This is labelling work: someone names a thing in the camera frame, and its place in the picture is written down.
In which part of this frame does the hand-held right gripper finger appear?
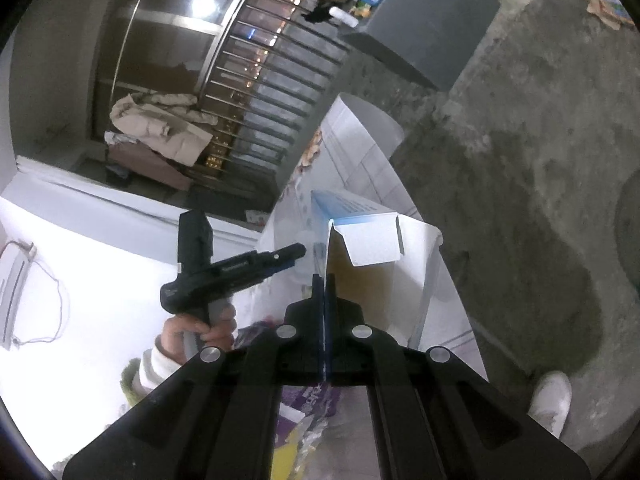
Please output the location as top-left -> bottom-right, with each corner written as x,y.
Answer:
62,274 -> 325,480
324,273 -> 587,480

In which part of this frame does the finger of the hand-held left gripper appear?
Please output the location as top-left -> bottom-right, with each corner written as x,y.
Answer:
256,242 -> 307,267
234,261 -> 294,286

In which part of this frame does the blue and white cardboard box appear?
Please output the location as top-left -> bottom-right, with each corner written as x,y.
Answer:
310,189 -> 444,356

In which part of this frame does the person's left forearm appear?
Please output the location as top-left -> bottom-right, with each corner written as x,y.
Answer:
131,344 -> 187,403

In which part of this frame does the person's left hand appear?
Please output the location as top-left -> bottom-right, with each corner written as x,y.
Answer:
162,306 -> 238,362

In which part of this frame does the purple printed packet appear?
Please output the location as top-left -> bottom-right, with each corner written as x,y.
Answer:
239,324 -> 347,423

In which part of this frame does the brown low furniture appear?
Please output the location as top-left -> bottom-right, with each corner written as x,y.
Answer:
107,140 -> 194,192

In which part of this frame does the beige jacket pile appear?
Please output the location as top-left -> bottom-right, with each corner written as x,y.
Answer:
109,92 -> 219,167

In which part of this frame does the metal bar railing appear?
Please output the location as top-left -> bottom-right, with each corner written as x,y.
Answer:
199,0 -> 352,182

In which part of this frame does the person's white shoe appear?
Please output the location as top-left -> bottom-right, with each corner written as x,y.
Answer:
527,370 -> 573,439

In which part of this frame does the white cylindrical bottle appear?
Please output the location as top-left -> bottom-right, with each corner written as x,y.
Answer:
327,6 -> 360,28

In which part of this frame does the dark grey cabinet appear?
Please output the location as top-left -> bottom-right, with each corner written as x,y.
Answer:
340,0 -> 502,92

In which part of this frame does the thin wall cable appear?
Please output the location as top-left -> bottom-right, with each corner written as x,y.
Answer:
12,241 -> 69,347

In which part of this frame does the white wall appliance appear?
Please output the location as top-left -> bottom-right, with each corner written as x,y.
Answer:
0,242 -> 39,352

